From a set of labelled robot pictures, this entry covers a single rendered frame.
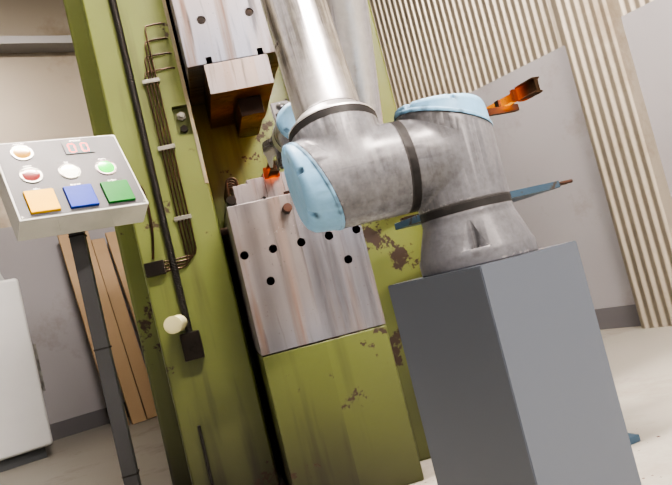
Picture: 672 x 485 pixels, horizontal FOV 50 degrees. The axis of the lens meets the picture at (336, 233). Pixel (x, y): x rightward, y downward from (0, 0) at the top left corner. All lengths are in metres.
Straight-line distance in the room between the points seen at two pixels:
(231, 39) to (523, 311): 1.51
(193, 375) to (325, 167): 1.36
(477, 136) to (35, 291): 4.97
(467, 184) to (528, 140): 3.42
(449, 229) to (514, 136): 3.50
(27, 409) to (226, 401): 2.76
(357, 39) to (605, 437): 0.86
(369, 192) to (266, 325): 1.09
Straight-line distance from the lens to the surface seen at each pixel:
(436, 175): 1.13
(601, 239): 4.32
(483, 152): 1.15
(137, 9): 2.53
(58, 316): 5.87
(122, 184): 2.09
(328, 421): 2.18
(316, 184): 1.08
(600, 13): 4.14
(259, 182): 2.23
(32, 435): 4.99
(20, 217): 1.97
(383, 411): 2.20
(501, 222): 1.13
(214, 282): 2.33
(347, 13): 1.50
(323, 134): 1.12
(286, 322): 2.14
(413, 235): 2.43
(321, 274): 2.15
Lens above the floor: 0.63
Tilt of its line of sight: 4 degrees up
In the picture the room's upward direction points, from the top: 14 degrees counter-clockwise
